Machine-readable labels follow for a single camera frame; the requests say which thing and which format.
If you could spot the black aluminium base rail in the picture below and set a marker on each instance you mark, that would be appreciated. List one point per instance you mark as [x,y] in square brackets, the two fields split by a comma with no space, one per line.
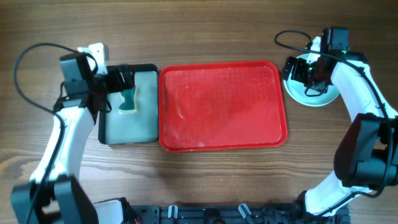
[269,213]

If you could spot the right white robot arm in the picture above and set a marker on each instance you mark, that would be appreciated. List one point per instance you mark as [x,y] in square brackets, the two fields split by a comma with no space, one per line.
[365,162]

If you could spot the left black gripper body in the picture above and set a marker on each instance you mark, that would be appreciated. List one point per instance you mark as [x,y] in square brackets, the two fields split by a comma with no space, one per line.
[125,76]

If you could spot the light green plate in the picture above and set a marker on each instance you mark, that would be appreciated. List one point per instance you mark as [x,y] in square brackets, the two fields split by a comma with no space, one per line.
[298,91]

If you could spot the dark grey metal tray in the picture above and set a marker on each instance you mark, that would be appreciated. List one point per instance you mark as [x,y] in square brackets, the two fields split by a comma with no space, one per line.
[143,126]

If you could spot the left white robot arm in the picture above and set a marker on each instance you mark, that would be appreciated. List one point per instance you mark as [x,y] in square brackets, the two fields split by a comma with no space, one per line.
[54,193]

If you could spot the green yellow sponge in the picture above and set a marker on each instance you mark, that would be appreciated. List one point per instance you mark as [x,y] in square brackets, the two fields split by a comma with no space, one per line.
[128,105]

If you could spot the red plastic tray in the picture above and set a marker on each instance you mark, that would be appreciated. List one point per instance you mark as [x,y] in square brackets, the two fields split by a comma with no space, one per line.
[220,106]

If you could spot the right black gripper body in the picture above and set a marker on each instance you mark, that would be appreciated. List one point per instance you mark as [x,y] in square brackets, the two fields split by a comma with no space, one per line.
[294,70]

